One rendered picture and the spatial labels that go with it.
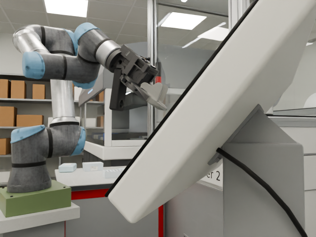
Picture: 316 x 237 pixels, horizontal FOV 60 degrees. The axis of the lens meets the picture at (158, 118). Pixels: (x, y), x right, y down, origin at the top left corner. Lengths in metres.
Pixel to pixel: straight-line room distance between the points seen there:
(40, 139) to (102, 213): 0.63
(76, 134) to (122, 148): 1.13
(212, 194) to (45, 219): 0.65
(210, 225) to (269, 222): 0.80
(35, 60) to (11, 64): 4.97
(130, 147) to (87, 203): 0.84
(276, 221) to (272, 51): 0.28
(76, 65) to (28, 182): 0.46
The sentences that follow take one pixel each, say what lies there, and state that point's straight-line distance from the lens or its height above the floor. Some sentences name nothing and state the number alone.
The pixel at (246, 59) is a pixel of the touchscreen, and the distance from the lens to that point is 0.29.
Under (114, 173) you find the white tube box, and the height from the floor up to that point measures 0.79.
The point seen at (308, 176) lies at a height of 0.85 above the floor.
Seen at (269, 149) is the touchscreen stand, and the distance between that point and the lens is 0.46.
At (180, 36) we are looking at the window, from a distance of 1.57.
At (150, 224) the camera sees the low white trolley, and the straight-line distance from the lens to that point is 1.64.
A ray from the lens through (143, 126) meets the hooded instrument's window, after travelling 2.29.
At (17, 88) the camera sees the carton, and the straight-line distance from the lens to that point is 5.21.
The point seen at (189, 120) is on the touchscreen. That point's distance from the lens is 0.29.
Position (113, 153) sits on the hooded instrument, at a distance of 2.21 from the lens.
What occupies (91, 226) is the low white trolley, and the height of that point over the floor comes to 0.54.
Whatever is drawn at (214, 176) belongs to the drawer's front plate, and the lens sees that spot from 1.16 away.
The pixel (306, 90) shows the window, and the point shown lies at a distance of 1.29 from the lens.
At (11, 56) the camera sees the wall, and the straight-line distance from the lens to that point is 5.84.
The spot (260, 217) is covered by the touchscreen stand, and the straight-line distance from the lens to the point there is 0.48.
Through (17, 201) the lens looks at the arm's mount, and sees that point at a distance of 1.04.
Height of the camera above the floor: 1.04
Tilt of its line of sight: 2 degrees up
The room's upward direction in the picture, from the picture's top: straight up
